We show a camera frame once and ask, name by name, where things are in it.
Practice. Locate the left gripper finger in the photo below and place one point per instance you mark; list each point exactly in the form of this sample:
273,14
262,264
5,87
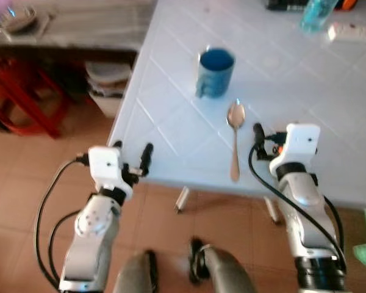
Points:
117,144
146,157

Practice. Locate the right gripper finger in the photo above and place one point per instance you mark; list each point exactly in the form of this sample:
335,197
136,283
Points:
259,133

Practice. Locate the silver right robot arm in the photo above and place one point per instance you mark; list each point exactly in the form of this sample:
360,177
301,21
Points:
305,207

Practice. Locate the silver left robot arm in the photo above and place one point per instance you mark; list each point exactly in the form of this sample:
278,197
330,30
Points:
91,244

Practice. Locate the metal spoon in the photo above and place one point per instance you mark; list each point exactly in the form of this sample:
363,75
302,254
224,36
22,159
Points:
235,116

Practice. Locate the metal table leg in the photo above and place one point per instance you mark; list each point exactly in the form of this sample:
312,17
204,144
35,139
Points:
182,199
272,210

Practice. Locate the white plastic bucket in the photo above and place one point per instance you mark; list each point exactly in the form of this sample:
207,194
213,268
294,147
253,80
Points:
107,85

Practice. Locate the blue mug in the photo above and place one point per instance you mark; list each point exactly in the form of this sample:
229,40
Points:
215,76

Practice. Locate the grey robot left leg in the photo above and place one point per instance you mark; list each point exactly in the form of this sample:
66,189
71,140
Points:
134,274

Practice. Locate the grey robot leg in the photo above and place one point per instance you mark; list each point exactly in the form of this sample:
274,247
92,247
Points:
229,271
134,274

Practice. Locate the red stool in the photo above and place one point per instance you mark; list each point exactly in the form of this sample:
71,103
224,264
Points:
30,91

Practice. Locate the grey stone bench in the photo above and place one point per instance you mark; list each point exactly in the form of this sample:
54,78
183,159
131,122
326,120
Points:
91,27

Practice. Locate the blue plastic bottle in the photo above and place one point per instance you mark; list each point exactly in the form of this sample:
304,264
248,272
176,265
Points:
317,15

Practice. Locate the flat black device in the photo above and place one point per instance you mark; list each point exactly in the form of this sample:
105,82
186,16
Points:
287,4

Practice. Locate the grey robot right leg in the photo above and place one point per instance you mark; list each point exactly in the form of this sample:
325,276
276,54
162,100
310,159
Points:
229,271

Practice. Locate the white power strip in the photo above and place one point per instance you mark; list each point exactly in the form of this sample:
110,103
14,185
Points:
351,32

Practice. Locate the grey bowl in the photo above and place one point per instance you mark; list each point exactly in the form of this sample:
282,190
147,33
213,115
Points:
17,19

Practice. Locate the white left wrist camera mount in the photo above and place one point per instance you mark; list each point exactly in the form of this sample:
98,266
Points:
104,165

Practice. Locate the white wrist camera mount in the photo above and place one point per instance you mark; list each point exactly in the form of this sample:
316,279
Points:
299,143
104,165

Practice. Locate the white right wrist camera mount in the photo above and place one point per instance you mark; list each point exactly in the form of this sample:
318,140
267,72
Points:
299,143

